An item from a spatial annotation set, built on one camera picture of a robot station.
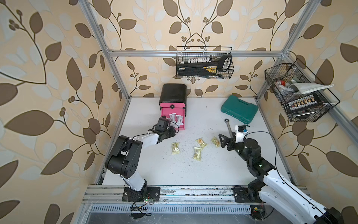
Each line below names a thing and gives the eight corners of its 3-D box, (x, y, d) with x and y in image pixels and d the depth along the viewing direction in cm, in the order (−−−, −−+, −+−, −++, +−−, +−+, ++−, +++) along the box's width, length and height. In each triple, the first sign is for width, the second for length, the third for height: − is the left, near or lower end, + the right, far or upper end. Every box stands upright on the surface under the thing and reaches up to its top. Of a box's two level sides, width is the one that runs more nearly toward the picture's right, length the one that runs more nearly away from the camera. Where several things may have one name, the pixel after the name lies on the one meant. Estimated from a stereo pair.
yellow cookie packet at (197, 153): (192, 159, 89) (192, 157, 87) (194, 148, 94) (194, 146, 91) (200, 160, 88) (200, 159, 86) (201, 150, 93) (202, 148, 91)
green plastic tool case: (219, 110, 114) (220, 106, 110) (231, 97, 124) (232, 93, 120) (247, 125, 104) (249, 122, 100) (257, 110, 114) (259, 106, 110)
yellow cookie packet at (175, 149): (172, 154, 91) (171, 153, 89) (171, 144, 96) (171, 142, 94) (180, 154, 91) (180, 152, 89) (179, 143, 96) (179, 141, 94)
